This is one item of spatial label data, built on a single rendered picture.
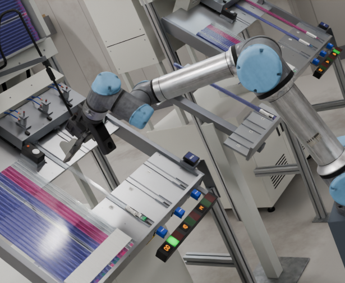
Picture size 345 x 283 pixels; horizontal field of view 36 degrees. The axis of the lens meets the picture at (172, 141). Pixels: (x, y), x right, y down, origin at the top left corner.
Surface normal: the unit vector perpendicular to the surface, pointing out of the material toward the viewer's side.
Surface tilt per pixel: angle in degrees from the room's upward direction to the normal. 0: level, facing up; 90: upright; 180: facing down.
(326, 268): 0
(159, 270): 90
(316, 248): 0
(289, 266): 0
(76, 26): 90
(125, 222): 43
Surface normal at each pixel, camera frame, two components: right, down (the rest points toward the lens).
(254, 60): -0.25, 0.32
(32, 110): 0.22, -0.71
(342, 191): -0.11, 0.50
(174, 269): 0.74, -0.11
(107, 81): 0.40, -0.57
